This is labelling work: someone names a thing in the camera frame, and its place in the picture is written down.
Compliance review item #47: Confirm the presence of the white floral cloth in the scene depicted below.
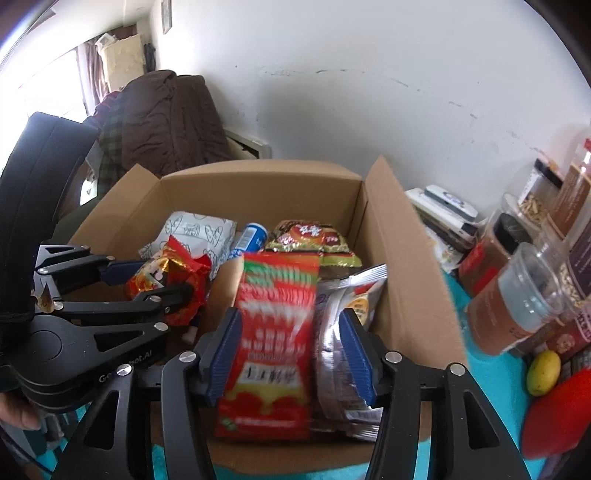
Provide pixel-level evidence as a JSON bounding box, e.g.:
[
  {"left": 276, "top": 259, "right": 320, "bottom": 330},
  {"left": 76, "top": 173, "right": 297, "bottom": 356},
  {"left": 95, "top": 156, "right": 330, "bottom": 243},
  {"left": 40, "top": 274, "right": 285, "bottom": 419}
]
[{"left": 81, "top": 171, "right": 100, "bottom": 206}]

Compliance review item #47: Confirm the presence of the dark notebook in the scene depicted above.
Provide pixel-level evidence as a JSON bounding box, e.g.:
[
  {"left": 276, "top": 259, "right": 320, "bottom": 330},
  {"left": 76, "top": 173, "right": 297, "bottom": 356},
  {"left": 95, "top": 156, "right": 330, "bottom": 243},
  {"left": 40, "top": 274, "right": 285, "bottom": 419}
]
[{"left": 422, "top": 222, "right": 478, "bottom": 254}]

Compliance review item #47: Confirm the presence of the brown quilted jacket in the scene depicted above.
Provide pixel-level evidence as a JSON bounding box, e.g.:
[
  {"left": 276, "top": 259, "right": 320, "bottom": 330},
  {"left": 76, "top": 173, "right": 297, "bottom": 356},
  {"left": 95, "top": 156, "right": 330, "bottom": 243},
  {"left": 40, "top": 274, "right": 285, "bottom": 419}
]
[{"left": 111, "top": 69, "right": 232, "bottom": 178}]

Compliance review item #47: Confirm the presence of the black lid brown jar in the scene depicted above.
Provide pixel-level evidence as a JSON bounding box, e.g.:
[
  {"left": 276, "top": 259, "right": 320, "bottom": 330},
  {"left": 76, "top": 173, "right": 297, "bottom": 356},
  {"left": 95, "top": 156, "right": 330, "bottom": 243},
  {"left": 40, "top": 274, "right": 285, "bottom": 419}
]
[{"left": 459, "top": 210, "right": 520, "bottom": 296}]

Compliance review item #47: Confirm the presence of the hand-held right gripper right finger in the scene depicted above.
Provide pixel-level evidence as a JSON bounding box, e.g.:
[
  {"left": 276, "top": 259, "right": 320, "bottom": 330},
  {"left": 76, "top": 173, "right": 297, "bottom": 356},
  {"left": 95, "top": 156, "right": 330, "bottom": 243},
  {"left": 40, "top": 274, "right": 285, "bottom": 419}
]
[{"left": 339, "top": 308, "right": 532, "bottom": 480}]

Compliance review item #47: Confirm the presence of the red gold foil snack packet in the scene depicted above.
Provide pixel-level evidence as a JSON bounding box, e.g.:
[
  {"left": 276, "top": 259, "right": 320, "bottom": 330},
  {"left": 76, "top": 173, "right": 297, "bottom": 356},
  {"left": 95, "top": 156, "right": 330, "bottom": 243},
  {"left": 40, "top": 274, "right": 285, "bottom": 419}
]
[{"left": 124, "top": 234, "right": 213, "bottom": 328}]

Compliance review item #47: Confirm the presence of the white power bank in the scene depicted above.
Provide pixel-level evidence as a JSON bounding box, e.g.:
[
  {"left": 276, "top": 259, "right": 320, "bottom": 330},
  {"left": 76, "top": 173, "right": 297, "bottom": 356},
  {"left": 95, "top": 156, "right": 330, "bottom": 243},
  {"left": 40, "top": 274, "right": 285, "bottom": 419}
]
[{"left": 425, "top": 185, "right": 478, "bottom": 220}]

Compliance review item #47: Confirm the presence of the teal table mat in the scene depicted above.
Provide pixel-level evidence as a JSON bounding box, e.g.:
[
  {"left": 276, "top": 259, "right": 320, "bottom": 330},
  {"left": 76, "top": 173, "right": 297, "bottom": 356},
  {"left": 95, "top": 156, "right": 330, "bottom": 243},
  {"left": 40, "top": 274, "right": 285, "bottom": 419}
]
[{"left": 28, "top": 270, "right": 548, "bottom": 480}]

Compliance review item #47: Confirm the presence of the silver purple snack packet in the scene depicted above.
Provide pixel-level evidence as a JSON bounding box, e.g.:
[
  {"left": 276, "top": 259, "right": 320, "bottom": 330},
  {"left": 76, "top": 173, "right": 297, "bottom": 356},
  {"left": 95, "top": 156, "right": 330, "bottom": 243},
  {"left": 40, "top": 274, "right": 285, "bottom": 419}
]
[{"left": 314, "top": 264, "right": 389, "bottom": 443}]

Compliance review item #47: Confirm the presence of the person's left hand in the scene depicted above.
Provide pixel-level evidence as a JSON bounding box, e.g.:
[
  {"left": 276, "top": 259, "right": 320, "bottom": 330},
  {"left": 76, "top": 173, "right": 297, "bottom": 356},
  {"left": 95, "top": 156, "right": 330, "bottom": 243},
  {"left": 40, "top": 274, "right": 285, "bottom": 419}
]
[{"left": 0, "top": 393, "right": 42, "bottom": 431}]

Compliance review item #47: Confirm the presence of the brown cardboard box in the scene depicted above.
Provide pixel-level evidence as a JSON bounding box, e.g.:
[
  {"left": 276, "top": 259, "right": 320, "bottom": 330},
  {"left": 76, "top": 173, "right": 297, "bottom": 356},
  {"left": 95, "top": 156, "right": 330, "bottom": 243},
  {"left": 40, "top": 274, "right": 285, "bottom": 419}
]
[{"left": 67, "top": 154, "right": 469, "bottom": 464}]

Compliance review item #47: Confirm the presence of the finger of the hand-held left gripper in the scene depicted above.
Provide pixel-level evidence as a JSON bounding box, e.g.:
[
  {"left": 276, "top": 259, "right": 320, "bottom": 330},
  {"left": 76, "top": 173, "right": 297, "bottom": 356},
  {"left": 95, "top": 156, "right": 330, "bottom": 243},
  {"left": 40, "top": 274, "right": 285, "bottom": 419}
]
[
  {"left": 55, "top": 282, "right": 195, "bottom": 356},
  {"left": 37, "top": 246, "right": 146, "bottom": 296}
]

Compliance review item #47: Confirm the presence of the yellow fruit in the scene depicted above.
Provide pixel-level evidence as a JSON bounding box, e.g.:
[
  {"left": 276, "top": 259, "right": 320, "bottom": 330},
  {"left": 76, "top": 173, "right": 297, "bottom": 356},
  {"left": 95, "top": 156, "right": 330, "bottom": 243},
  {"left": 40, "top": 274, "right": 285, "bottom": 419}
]
[{"left": 526, "top": 351, "right": 561, "bottom": 397}]

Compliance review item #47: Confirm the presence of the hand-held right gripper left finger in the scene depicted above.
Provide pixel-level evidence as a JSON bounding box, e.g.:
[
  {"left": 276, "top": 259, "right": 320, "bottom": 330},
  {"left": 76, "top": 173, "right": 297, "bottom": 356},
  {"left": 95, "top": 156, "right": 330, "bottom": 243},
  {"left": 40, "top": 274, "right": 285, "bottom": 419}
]
[{"left": 51, "top": 307, "right": 244, "bottom": 480}]

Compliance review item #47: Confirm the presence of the brown label clear jar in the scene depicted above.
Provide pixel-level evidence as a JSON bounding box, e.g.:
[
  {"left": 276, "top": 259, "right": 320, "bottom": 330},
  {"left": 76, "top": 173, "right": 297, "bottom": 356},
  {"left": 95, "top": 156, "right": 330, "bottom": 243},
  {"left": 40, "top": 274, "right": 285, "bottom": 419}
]
[{"left": 542, "top": 138, "right": 591, "bottom": 245}]

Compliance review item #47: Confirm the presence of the red printed tin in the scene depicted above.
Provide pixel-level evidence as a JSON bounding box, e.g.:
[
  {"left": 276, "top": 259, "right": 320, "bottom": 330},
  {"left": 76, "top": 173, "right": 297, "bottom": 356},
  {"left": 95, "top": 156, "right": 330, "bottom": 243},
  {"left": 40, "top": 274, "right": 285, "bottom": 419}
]
[{"left": 522, "top": 309, "right": 591, "bottom": 358}]

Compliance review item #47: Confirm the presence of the large red green snack packet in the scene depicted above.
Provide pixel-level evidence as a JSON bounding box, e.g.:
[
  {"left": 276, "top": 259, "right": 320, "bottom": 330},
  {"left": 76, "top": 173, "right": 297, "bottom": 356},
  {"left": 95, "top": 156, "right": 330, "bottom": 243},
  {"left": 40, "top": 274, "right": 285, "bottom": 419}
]
[{"left": 213, "top": 251, "right": 321, "bottom": 441}]

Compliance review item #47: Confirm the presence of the red plastic jug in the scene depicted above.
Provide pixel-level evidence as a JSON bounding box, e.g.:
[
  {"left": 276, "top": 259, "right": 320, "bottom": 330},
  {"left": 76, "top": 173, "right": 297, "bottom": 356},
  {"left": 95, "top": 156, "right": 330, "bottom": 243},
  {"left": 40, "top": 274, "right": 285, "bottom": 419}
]
[{"left": 522, "top": 367, "right": 591, "bottom": 460}]

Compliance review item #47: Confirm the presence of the clear lid brown jar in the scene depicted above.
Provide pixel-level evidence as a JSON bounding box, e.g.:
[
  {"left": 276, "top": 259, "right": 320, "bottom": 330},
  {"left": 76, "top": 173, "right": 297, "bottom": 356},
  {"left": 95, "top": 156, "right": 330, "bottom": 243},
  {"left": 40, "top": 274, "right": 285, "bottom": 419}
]
[{"left": 466, "top": 242, "right": 573, "bottom": 356}]

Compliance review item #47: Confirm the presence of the red striped cloth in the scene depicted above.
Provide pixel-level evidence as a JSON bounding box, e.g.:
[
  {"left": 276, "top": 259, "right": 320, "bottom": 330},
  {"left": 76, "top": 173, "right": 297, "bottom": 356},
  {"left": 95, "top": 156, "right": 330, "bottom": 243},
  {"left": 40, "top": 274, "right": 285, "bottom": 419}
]
[{"left": 95, "top": 90, "right": 123, "bottom": 116}]

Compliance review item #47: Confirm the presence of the brown gold snack packet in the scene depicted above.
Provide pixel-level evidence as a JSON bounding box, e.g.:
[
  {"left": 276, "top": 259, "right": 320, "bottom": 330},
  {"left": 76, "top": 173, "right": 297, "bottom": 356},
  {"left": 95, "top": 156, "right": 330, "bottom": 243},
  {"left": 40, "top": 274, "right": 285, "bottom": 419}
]
[{"left": 269, "top": 219, "right": 363, "bottom": 280}]

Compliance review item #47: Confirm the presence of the white framed wall panel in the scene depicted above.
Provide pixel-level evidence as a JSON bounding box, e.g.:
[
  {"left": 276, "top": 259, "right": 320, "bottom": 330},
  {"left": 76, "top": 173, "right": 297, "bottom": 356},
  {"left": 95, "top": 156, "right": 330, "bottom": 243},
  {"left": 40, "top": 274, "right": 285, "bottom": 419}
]
[{"left": 224, "top": 129, "right": 272, "bottom": 160}]

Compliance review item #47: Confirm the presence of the brown curtain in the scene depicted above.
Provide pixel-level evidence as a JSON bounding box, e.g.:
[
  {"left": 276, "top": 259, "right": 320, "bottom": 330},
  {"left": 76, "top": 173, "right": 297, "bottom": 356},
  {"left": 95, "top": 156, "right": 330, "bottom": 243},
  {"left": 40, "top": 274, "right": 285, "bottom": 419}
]
[{"left": 76, "top": 39, "right": 109, "bottom": 116}]

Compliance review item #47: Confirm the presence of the white patterned snack packet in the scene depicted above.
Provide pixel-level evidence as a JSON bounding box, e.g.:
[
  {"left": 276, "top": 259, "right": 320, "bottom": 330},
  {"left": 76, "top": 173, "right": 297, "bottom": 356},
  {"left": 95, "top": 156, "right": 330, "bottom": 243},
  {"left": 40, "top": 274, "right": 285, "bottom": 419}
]
[{"left": 139, "top": 210, "right": 238, "bottom": 280}]

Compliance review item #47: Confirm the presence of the clear jar of nuts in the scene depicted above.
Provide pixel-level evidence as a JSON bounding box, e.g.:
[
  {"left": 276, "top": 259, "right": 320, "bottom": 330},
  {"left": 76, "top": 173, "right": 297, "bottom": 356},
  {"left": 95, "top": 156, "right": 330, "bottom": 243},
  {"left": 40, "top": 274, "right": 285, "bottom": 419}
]
[{"left": 503, "top": 159, "right": 564, "bottom": 227}]

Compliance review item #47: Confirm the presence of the blue tube snack packet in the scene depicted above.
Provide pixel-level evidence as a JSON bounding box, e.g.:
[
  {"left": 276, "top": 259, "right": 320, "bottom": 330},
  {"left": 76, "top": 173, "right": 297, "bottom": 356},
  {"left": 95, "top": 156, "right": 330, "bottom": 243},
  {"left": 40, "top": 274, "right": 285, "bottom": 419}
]
[{"left": 228, "top": 223, "right": 267, "bottom": 260}]

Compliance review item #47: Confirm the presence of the cream fabric panel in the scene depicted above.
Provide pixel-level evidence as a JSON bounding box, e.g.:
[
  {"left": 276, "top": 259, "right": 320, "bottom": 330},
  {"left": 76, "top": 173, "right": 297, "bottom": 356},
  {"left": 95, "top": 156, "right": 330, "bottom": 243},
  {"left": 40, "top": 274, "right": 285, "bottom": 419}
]
[{"left": 102, "top": 32, "right": 144, "bottom": 90}]

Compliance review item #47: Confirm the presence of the white flat box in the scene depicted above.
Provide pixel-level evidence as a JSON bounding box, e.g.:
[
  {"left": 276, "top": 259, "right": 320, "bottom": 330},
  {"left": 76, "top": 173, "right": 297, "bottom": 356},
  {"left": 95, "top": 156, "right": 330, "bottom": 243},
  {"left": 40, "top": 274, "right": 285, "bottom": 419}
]
[{"left": 406, "top": 188, "right": 476, "bottom": 236}]

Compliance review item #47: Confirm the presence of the green plaid cloth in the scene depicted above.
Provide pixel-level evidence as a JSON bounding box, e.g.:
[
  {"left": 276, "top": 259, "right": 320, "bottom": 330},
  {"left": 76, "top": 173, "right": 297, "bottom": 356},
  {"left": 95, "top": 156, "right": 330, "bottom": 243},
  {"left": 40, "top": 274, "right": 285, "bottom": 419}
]
[{"left": 95, "top": 115, "right": 127, "bottom": 178}]

